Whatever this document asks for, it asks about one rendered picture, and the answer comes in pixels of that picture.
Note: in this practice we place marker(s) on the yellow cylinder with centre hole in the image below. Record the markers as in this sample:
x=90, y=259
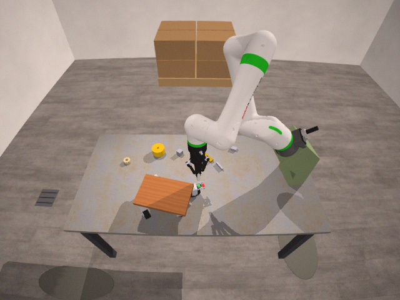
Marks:
x=158, y=150

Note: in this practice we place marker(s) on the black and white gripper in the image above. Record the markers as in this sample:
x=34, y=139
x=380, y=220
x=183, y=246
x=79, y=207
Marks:
x=200, y=162

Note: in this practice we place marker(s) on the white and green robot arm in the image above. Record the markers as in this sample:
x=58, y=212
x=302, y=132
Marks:
x=252, y=53

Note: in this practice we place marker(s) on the wooden dolly with black caster wheels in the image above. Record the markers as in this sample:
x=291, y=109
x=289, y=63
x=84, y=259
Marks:
x=167, y=195

